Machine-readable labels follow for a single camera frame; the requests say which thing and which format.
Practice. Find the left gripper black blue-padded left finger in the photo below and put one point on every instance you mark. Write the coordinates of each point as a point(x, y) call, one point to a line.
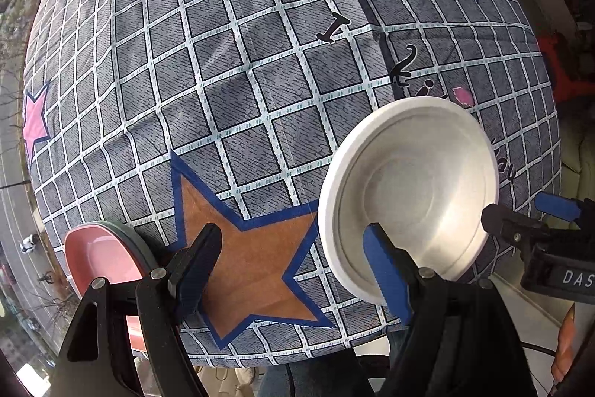
point(96, 357)

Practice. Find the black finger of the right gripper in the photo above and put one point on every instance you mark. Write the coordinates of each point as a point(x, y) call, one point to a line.
point(531, 237)

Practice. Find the blue square plate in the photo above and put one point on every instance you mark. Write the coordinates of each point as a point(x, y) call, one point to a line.
point(133, 243)

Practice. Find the white round bowl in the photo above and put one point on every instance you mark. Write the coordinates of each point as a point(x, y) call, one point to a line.
point(423, 169)

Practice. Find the pink square plate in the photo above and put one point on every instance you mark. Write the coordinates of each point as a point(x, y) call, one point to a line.
point(91, 251)

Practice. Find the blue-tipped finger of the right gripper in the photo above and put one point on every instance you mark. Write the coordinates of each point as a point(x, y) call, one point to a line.
point(566, 209)

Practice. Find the person's jeans leg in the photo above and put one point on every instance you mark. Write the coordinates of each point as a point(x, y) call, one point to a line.
point(332, 375)

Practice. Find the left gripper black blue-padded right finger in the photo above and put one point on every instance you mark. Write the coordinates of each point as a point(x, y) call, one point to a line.
point(461, 339)

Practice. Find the grey checkered star tablecloth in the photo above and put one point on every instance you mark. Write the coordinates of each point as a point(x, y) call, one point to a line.
point(255, 96)

